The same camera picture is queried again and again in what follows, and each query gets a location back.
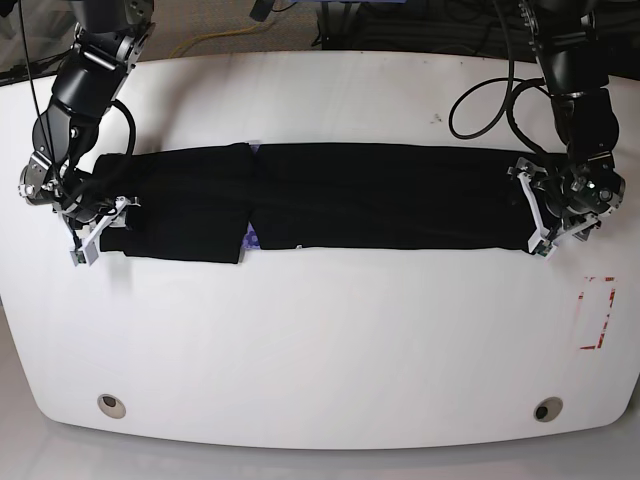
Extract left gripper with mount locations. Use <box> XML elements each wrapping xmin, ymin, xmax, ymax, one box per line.
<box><xmin>508</xmin><ymin>157</ymin><xmax>601</xmax><ymax>250</ymax></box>

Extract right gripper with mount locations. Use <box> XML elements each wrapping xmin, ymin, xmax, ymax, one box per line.
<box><xmin>59</xmin><ymin>196</ymin><xmax>140</xmax><ymax>250</ymax></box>

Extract black T-shirt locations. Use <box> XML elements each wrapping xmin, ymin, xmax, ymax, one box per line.
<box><xmin>94</xmin><ymin>143</ymin><xmax>534</xmax><ymax>264</ymax></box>

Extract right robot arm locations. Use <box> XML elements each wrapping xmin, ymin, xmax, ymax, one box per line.
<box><xmin>18</xmin><ymin>1</ymin><xmax>155</xmax><ymax>255</ymax></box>

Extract red tape rectangle marking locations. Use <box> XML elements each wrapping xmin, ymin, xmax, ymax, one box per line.
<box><xmin>574</xmin><ymin>276</ymin><xmax>617</xmax><ymax>351</ymax></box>

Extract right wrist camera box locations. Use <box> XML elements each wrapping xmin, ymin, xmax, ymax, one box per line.
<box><xmin>70</xmin><ymin>243</ymin><xmax>99</xmax><ymax>267</ymax></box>

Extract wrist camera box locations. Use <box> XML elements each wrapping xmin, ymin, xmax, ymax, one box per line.
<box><xmin>528</xmin><ymin>239</ymin><xmax>557</xmax><ymax>261</ymax></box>
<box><xmin>70</xmin><ymin>243</ymin><xmax>99</xmax><ymax>267</ymax></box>

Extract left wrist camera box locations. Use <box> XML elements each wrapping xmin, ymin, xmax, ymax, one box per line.
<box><xmin>528</xmin><ymin>239</ymin><xmax>557</xmax><ymax>261</ymax></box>

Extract yellow cable on floor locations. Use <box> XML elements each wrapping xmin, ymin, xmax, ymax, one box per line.
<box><xmin>171</xmin><ymin>19</ymin><xmax>261</xmax><ymax>59</ymax></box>

